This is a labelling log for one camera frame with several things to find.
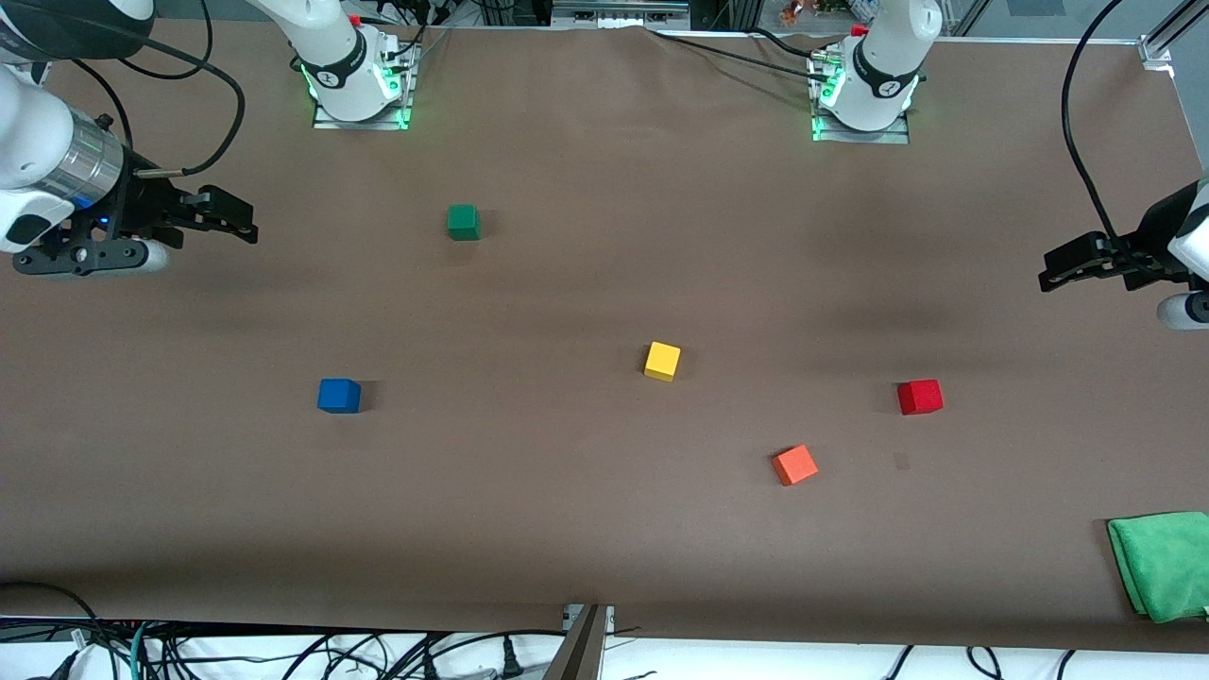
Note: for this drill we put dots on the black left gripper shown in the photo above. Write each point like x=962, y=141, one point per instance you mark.
x=1158, y=232

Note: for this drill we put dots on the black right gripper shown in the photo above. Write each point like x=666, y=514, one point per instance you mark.
x=144, y=205

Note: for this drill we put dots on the red cube block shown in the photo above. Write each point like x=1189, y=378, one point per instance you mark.
x=920, y=398

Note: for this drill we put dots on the blue cube block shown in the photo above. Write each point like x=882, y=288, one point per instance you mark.
x=338, y=396

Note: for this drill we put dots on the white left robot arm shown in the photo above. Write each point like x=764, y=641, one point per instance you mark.
x=888, y=59

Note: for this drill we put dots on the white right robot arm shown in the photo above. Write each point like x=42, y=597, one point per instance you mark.
x=332, y=57

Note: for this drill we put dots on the green cube block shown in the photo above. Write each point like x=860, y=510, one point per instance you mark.
x=463, y=222

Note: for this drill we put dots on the green microfibre cloth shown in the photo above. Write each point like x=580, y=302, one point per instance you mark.
x=1166, y=565

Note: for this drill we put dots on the orange cube block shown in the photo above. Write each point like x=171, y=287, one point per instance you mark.
x=795, y=466

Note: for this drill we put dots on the yellow cube block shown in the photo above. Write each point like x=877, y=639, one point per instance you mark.
x=662, y=362

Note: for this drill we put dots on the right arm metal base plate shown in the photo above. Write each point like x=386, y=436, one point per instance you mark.
x=326, y=121

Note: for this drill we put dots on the aluminium frame corner profile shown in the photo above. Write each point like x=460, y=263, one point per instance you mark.
x=1160, y=42

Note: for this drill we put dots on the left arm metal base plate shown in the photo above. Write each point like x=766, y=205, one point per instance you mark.
x=859, y=135

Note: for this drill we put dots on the grey metal rail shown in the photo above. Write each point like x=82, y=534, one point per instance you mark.
x=619, y=11

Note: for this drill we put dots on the metal table edge bracket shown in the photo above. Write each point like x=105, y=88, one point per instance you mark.
x=587, y=628

